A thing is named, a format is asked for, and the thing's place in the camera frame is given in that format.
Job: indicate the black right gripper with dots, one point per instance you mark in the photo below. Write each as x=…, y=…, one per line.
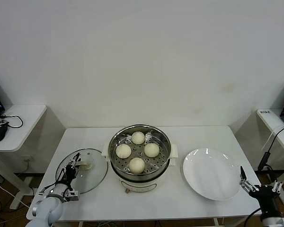
x=266, y=195

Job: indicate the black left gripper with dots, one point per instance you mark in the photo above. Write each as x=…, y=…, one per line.
x=70, y=173

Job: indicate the white steamed baozi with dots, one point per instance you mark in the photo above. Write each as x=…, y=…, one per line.
x=152, y=150
x=136, y=165
x=123, y=151
x=138, y=137

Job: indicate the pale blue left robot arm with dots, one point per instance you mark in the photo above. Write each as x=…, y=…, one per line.
x=49, y=208

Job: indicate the perforated steel steamer basket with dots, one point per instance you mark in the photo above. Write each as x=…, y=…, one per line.
x=159, y=163

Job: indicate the black flat floor bar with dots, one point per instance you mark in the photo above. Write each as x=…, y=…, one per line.
x=274, y=172
x=30, y=174

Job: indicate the white round plate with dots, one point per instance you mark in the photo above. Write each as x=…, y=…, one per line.
x=210, y=175

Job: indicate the cream electric cooker base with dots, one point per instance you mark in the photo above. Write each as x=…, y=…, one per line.
x=137, y=185

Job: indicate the white printed label sticker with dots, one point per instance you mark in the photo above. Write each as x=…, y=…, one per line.
x=265, y=112

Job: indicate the small black white dongle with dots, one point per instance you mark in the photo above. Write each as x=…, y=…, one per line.
x=1, y=122

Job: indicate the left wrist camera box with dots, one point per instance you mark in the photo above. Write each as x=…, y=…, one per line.
x=72, y=195

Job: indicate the white wall socket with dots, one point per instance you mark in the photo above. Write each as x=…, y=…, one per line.
x=28, y=158

